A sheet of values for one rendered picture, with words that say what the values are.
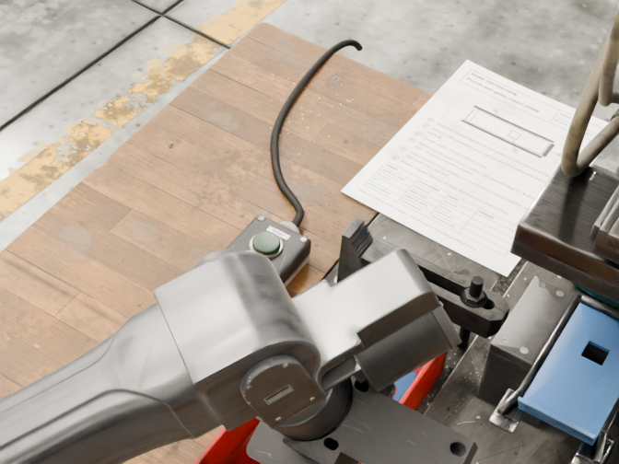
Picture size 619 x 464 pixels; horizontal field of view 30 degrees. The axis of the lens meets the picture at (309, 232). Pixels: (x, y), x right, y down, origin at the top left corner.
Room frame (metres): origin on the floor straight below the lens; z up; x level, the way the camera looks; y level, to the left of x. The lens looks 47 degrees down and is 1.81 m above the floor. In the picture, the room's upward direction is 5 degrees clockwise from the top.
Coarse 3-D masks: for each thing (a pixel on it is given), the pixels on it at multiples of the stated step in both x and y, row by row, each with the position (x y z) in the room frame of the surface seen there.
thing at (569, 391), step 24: (576, 312) 0.70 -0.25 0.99; (600, 312) 0.70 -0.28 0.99; (576, 336) 0.67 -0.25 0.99; (600, 336) 0.67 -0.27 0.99; (552, 360) 0.64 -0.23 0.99; (576, 360) 0.64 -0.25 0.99; (552, 384) 0.61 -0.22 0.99; (576, 384) 0.62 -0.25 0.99; (600, 384) 0.62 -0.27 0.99; (528, 408) 0.58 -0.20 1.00; (552, 408) 0.59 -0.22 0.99; (576, 408) 0.59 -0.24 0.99; (600, 408) 0.59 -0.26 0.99; (576, 432) 0.56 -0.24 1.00
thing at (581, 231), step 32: (544, 192) 0.70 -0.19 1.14; (576, 192) 0.70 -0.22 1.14; (608, 192) 0.70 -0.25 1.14; (544, 224) 0.66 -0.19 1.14; (576, 224) 0.66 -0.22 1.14; (608, 224) 0.63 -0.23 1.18; (544, 256) 0.65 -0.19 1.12; (576, 256) 0.63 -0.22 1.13; (608, 256) 0.61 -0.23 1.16; (608, 288) 0.62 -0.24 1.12
